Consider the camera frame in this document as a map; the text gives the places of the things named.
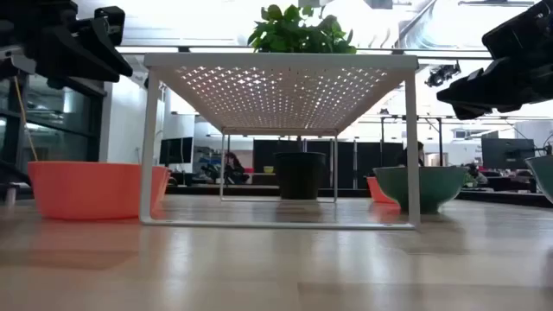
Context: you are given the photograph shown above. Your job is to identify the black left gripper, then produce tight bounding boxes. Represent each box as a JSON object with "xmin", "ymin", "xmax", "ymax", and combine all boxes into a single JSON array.
[{"xmin": 0, "ymin": 0, "xmax": 133, "ymax": 83}]

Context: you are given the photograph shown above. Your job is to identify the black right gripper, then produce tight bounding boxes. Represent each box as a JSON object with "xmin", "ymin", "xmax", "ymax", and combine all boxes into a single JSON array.
[{"xmin": 435, "ymin": 0, "xmax": 553, "ymax": 120}]

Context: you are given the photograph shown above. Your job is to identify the teal floral ceramic bowl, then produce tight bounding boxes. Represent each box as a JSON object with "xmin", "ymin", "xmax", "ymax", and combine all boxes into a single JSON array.
[
  {"xmin": 524, "ymin": 155, "xmax": 553, "ymax": 204},
  {"xmin": 372, "ymin": 165, "xmax": 468, "ymax": 214}
]

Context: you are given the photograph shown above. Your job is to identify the orange plastic bowl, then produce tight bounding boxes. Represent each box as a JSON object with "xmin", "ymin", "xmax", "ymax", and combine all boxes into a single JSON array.
[
  {"xmin": 365, "ymin": 175, "xmax": 397, "ymax": 205},
  {"xmin": 27, "ymin": 161, "xmax": 170, "ymax": 221}
]

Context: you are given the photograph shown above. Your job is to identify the black hanging device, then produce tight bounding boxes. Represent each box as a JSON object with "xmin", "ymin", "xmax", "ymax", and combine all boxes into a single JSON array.
[{"xmin": 425, "ymin": 61, "xmax": 462, "ymax": 88}]

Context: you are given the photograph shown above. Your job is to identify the black computer monitor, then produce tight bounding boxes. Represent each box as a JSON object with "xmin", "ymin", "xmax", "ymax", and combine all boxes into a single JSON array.
[
  {"xmin": 480, "ymin": 137, "xmax": 537, "ymax": 170},
  {"xmin": 158, "ymin": 136, "xmax": 194, "ymax": 166}
]

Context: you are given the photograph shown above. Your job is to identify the black metal stand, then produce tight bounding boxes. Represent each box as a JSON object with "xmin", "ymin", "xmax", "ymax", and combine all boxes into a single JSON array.
[{"xmin": 378, "ymin": 114, "xmax": 445, "ymax": 168}]

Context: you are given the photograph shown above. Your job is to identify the ceiling light strip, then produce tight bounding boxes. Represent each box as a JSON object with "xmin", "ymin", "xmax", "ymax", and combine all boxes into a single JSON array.
[{"xmin": 116, "ymin": 45, "xmax": 260, "ymax": 55}]

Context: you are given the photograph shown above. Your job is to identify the yellow pole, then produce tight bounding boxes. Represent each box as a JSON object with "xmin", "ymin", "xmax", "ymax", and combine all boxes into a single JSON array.
[{"xmin": 12, "ymin": 75, "xmax": 40, "ymax": 163}]

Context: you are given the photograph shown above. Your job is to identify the black partition panels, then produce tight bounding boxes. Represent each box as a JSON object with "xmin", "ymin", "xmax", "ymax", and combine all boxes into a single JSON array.
[{"xmin": 252, "ymin": 138, "xmax": 405, "ymax": 190}]

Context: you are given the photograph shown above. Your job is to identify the white perforated metal shelf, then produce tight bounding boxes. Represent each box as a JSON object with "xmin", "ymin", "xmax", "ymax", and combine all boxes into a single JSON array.
[{"xmin": 138, "ymin": 52, "xmax": 421, "ymax": 231}]

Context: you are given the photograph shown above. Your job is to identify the green plant in black pot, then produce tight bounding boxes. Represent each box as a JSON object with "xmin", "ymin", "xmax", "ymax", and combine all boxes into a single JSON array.
[{"xmin": 247, "ymin": 3, "xmax": 359, "ymax": 201}]

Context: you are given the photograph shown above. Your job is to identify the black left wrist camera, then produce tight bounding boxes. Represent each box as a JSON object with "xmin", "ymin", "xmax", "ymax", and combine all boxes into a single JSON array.
[{"xmin": 77, "ymin": 5, "xmax": 126, "ymax": 47}]

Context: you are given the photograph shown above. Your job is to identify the black glass wall frame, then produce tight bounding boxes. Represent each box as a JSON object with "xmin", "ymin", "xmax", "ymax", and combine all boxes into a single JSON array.
[{"xmin": 0, "ymin": 71, "xmax": 108, "ymax": 174}]

